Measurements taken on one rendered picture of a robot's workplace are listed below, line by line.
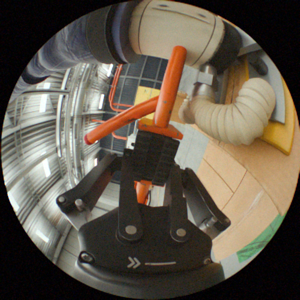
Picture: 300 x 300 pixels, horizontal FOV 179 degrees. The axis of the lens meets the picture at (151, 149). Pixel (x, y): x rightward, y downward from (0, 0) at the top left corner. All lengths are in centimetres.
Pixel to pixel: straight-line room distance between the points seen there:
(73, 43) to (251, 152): 31
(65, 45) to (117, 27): 10
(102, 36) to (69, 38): 7
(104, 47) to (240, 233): 87
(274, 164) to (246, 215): 58
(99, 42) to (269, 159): 26
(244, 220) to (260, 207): 13
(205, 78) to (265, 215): 64
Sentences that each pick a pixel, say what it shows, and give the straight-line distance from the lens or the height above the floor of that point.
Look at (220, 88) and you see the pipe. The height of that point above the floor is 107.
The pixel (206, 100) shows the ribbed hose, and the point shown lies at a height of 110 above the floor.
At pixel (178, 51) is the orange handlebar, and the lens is 17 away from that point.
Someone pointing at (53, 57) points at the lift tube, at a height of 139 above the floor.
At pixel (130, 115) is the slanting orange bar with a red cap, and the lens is 16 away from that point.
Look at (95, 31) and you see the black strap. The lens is 17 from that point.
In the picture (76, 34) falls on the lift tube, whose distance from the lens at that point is 20.
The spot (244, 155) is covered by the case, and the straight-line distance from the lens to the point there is 18.
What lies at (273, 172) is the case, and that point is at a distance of 15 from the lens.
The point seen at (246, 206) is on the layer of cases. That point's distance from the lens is 72.
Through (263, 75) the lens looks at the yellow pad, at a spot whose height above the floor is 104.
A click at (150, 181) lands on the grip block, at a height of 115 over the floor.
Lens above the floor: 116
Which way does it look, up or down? 4 degrees down
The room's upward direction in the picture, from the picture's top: 78 degrees counter-clockwise
